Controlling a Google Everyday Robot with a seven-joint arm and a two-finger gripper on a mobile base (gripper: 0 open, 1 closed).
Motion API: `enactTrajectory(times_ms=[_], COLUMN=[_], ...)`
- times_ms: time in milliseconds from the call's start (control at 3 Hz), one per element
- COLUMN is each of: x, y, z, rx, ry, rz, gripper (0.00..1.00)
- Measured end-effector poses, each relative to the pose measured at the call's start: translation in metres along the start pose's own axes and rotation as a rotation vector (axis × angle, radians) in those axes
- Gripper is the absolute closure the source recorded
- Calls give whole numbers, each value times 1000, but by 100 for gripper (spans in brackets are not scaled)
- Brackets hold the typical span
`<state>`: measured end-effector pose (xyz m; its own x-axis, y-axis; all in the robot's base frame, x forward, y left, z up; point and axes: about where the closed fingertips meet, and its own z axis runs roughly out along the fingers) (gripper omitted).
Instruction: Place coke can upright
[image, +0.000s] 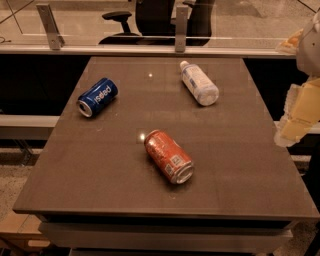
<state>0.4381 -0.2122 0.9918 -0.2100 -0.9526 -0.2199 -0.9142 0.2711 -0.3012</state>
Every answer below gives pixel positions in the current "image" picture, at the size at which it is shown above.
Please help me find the left metal glass bracket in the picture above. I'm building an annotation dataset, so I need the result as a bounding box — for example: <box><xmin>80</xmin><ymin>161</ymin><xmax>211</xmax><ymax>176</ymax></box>
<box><xmin>36</xmin><ymin>3</ymin><xmax>65</xmax><ymax>50</ymax></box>

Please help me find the metal glass bracket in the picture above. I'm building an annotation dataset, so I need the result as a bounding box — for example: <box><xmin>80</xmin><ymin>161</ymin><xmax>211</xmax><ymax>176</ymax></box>
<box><xmin>175</xmin><ymin>5</ymin><xmax>188</xmax><ymax>53</ymax></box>
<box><xmin>36</xmin><ymin>3</ymin><xmax>65</xmax><ymax>50</ymax></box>

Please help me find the blue pepsi can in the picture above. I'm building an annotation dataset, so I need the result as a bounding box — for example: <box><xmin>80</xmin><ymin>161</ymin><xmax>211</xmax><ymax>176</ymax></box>
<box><xmin>77</xmin><ymin>78</ymin><xmax>118</xmax><ymax>117</ymax></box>

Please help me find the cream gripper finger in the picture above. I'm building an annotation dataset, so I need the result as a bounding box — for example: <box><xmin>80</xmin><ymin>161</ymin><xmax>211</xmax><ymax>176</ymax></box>
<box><xmin>274</xmin><ymin>78</ymin><xmax>320</xmax><ymax>147</ymax></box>
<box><xmin>275</xmin><ymin>29</ymin><xmax>303</xmax><ymax>54</ymax></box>

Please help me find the black office chair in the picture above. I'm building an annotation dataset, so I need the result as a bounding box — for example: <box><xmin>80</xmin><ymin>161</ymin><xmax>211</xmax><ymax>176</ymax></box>
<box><xmin>99</xmin><ymin>0</ymin><xmax>215</xmax><ymax>46</ymax></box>

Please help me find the clear plastic water bottle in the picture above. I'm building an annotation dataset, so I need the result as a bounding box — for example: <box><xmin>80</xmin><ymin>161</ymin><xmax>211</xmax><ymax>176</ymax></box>
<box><xmin>180</xmin><ymin>61</ymin><xmax>219</xmax><ymax>106</ymax></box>

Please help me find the glass barrier panel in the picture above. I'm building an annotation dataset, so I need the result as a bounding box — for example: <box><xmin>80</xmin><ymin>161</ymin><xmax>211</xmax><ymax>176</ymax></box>
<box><xmin>0</xmin><ymin>0</ymin><xmax>320</xmax><ymax>49</ymax></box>

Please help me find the middle metal glass bracket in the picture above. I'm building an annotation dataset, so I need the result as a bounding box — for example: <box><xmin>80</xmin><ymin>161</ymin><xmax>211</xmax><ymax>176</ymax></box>
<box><xmin>175</xmin><ymin>5</ymin><xmax>188</xmax><ymax>53</ymax></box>

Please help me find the grey table base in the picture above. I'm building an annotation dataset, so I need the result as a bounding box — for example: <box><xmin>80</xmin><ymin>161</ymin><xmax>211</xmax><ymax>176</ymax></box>
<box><xmin>39</xmin><ymin>222</ymin><xmax>293</xmax><ymax>253</ymax></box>

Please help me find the red coke can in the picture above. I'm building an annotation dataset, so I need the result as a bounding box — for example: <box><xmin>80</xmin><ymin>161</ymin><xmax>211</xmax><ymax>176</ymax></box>
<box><xmin>144</xmin><ymin>130</ymin><xmax>194</xmax><ymax>184</ymax></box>

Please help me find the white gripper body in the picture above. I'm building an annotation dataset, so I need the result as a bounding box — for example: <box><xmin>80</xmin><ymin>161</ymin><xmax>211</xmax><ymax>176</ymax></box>
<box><xmin>296</xmin><ymin>11</ymin><xmax>320</xmax><ymax>76</ymax></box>

